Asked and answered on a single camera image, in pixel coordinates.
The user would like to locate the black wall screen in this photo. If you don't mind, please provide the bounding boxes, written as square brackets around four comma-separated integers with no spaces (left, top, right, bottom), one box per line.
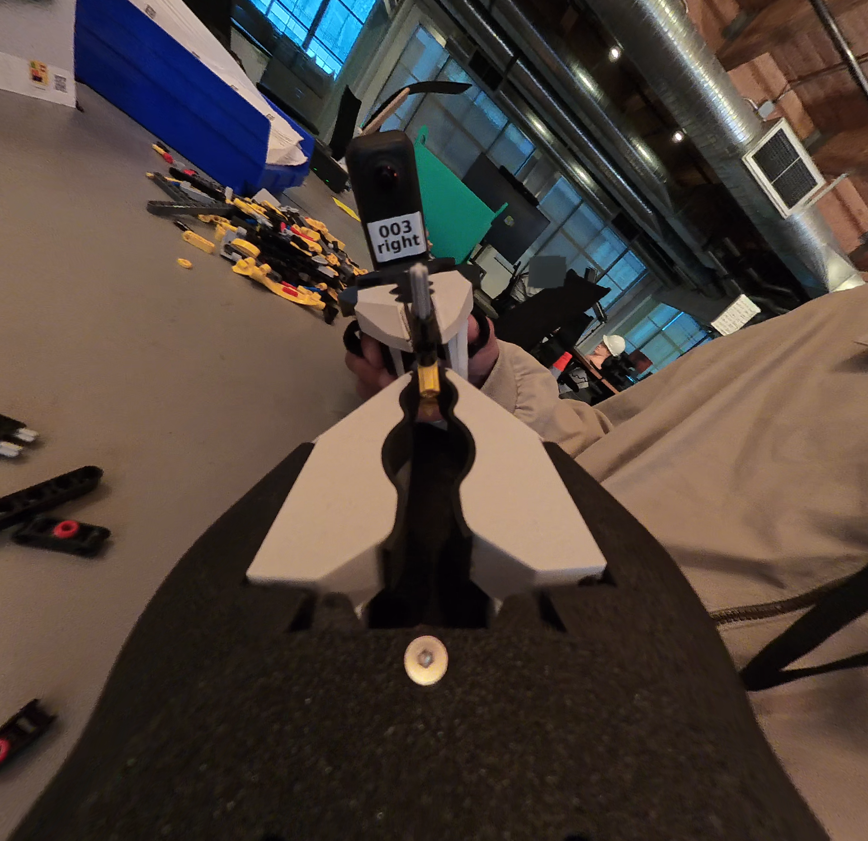
[463,152,552,264]

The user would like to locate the person's beige jacket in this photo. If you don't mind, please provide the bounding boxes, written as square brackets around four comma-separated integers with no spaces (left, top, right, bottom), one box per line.
[573,288,868,841]

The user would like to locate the white paper wall sign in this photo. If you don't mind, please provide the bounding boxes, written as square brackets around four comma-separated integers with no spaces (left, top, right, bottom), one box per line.
[710,293,762,336]

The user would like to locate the black beam three red pins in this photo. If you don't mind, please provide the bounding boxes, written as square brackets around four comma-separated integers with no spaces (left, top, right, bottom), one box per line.
[0,467,104,531]

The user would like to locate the person's right hand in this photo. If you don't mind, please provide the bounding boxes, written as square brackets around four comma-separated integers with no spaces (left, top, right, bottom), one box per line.
[344,322,501,401]

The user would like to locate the short black brick red pin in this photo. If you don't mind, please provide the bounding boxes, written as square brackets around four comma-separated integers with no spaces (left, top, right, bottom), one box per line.
[12,515,111,558]

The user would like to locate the yellow beam assembly with pins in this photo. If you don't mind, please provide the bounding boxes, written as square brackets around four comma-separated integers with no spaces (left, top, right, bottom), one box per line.
[417,363,442,423]

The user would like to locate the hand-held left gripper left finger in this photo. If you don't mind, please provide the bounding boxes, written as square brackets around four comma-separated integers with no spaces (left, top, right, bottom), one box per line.
[246,372,416,625]

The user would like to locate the white booklet yellow car picture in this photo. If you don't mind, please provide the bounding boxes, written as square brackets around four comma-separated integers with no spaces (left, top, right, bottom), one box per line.
[0,0,77,109]

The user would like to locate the wooden desk lamp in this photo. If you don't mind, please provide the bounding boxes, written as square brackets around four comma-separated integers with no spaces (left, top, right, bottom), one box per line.
[329,80,473,177]

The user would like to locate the person's right forearm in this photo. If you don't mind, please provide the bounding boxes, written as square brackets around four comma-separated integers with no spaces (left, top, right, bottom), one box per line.
[485,339,614,458]

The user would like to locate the tiny black red pin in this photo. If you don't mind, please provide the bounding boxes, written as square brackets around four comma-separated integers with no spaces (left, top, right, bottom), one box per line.
[0,699,57,764]

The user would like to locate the grey black axle connector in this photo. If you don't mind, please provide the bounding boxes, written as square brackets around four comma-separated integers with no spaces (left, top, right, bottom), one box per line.
[0,414,39,458]

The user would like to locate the gridded glass window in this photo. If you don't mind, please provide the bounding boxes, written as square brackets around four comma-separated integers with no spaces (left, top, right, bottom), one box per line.
[234,0,381,79]

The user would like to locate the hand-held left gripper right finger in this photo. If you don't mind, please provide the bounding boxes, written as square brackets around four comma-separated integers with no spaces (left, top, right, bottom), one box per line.
[441,369,608,625]

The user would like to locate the black device green light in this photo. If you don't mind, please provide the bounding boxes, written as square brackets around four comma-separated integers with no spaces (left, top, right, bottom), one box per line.
[308,146,350,194]

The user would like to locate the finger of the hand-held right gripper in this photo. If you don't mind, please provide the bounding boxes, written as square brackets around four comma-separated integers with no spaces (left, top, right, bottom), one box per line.
[427,275,475,347]
[354,285,416,352]

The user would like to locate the black standing panel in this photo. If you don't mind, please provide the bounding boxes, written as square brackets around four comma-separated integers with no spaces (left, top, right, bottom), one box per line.
[159,0,235,48]

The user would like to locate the white vent grille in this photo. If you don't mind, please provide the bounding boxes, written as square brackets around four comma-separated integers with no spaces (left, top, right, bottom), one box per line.
[741,118,830,219]

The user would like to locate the black shoulder strap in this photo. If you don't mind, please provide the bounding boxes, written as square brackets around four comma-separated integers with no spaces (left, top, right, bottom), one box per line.
[739,570,868,693]

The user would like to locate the grey desk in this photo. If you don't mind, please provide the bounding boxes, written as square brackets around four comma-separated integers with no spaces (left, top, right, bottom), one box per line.
[0,75,381,828]

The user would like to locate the silver ventilation duct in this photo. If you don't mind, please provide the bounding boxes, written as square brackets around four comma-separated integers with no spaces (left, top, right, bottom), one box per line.
[434,0,862,293]

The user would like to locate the pile of toy bricks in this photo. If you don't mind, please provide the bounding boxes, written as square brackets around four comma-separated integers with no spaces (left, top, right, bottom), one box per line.
[146,142,367,325]

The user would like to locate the blue plastic bin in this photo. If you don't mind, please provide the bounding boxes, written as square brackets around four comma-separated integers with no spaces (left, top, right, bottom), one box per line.
[73,0,316,194]

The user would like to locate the folded white instruction sheets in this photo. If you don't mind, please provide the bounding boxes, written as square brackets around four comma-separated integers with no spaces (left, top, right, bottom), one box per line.
[112,0,305,170]

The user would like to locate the grey toy axle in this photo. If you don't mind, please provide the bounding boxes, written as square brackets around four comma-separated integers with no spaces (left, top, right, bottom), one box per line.
[409,265,439,367]

